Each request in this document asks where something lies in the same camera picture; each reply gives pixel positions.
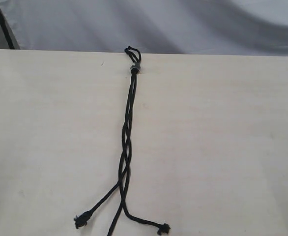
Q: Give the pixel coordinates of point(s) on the grey fabric backdrop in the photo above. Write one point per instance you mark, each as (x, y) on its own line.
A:
(221, 27)

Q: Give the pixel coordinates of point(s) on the black stand pole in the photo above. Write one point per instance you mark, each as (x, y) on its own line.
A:
(5, 31)

